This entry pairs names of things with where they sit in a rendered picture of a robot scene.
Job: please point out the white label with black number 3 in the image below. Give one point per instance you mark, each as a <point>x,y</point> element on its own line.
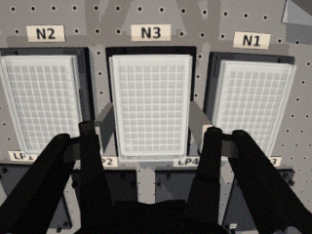
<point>275,161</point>

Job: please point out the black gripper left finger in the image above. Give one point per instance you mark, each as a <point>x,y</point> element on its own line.
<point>30,207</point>

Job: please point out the grey base plate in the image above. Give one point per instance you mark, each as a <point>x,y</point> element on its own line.
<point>207,24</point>

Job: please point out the cream label reading lp1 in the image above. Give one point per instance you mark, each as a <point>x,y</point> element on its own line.
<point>17,156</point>

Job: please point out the cream label reading lp4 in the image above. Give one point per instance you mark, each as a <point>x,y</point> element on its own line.
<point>191,161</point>

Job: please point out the cream label reading lp2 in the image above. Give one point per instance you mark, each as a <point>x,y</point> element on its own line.
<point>109,161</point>

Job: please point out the beige n3 label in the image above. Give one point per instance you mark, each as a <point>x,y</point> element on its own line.
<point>151,32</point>

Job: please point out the beige n2 deck label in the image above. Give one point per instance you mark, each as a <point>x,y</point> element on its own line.
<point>46,33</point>

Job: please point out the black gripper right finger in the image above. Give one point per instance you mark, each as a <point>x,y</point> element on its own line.
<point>273,205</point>

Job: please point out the beige n1 label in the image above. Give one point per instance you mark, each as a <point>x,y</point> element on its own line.
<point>251,40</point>

